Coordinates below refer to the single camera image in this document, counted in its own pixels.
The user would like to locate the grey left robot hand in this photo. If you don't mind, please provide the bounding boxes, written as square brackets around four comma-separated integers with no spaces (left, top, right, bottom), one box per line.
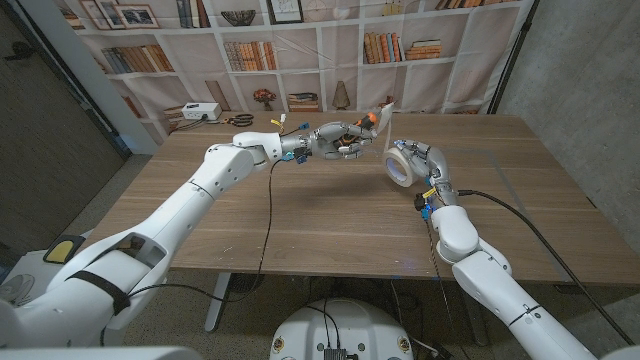
[280,121,379,161]

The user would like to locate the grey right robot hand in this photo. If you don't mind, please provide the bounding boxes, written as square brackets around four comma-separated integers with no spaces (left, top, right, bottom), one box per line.
[394,139,459,209]

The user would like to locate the white masking tape roll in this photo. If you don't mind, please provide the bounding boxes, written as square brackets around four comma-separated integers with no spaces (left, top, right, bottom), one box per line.
[374,101,426,189]

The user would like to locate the black orange screwdriver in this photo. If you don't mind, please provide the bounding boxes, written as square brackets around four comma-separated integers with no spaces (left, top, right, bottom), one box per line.
[339,112,384,149]

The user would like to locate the printed bookshelf backdrop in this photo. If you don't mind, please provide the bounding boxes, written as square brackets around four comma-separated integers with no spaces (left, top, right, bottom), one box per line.
[54,0,534,146]

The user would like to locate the black backdrop stand pole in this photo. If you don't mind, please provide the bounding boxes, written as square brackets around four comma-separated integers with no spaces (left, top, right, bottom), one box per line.
[487,0,541,115]

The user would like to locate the white power strip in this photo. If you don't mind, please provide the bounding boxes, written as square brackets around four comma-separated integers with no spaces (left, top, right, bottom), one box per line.
[180,102,223,121]

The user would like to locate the grey table leg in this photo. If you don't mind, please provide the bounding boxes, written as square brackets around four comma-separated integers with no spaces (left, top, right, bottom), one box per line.
[457,280,489,347]

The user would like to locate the white robot torso base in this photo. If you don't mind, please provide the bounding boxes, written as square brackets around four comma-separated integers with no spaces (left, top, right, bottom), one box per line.
[269,298,414,360]

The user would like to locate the white table leg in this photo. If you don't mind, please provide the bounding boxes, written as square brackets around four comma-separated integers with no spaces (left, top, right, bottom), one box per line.
[204,272,233,334]

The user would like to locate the yellow black floor object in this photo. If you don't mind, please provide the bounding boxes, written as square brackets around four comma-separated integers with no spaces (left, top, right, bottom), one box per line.
[42,234,86,265]

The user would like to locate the grey sneaker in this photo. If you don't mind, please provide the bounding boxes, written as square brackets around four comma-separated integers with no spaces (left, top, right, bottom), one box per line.
[0,273,35,306]

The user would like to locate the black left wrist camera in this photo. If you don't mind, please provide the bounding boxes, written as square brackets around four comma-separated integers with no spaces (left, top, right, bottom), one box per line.
[282,147,312,165]

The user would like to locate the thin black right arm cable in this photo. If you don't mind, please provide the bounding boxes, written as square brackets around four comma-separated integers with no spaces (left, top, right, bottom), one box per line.
[424,219,469,360]

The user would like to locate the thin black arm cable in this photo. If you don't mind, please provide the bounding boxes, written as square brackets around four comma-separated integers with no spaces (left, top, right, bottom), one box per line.
[127,159,281,304]
[424,219,469,360]

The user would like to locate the black handled scissors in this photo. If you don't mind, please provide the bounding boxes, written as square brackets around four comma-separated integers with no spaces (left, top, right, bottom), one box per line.
[222,113,255,128]

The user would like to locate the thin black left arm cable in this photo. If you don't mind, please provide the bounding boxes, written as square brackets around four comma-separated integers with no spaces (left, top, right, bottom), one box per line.
[127,159,281,304]

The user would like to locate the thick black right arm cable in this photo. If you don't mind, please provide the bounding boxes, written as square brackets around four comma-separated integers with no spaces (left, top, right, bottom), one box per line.
[457,188,635,346]

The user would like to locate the black door handle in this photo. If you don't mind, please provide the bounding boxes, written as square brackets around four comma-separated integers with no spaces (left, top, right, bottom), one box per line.
[4,41,36,62]

